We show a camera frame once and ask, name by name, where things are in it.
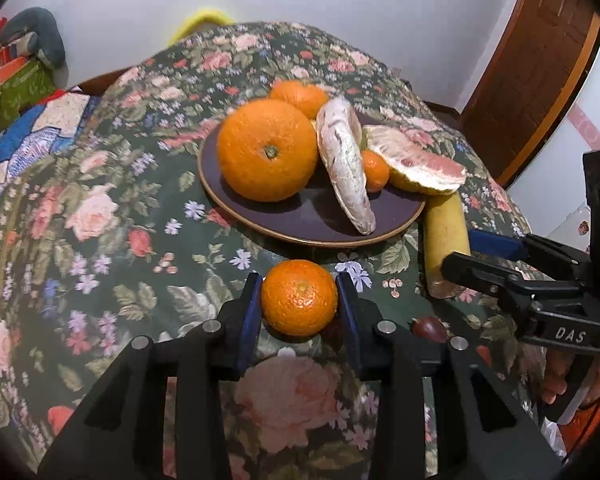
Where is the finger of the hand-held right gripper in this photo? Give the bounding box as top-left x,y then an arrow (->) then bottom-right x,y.
441,251 -> 581,325
470,229 -> 594,282

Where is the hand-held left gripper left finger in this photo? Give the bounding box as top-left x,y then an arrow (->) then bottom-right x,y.
37,271 -> 266,480

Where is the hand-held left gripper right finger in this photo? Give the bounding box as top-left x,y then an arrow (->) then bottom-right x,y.
334,271 -> 563,480

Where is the medium tangerine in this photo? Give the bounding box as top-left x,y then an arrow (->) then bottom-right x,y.
261,259 -> 339,337

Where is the purple plate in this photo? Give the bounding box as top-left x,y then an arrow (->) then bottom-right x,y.
198,110 -> 427,248

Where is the pomelo wedge with rind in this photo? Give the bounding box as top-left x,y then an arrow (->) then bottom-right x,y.
362,125 -> 468,196

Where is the small mandarin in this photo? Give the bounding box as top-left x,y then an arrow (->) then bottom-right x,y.
361,150 -> 391,193

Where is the peeled pomelo segment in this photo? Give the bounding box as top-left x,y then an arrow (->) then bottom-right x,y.
316,97 -> 377,236

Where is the orange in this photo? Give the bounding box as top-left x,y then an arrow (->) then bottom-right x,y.
216,99 -> 320,203
269,80 -> 330,120

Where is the person's right hand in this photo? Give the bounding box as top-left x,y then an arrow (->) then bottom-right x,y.
540,348 -> 583,407

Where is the dark red jujube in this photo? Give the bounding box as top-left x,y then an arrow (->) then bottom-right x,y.
411,316 -> 449,344

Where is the white wardrobe sliding door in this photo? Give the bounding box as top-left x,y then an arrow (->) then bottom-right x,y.
505,30 -> 600,256

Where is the floral tablecloth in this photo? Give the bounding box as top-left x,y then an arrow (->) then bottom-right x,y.
0,21 -> 563,480

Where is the brown wooden door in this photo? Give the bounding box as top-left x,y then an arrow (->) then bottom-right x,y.
457,0 -> 600,188

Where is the patchwork quilt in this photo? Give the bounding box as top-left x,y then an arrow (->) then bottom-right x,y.
0,89 -> 103,196

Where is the yellow foam tube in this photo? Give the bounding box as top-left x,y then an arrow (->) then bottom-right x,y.
172,7 -> 236,43

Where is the green fabric bag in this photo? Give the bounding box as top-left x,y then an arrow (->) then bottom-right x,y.
0,60 -> 56,133

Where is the grey cushion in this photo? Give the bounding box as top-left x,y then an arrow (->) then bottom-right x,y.
2,6 -> 68,70

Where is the dark wooden bed frame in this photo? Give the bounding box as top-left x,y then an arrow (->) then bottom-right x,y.
72,66 -> 148,97

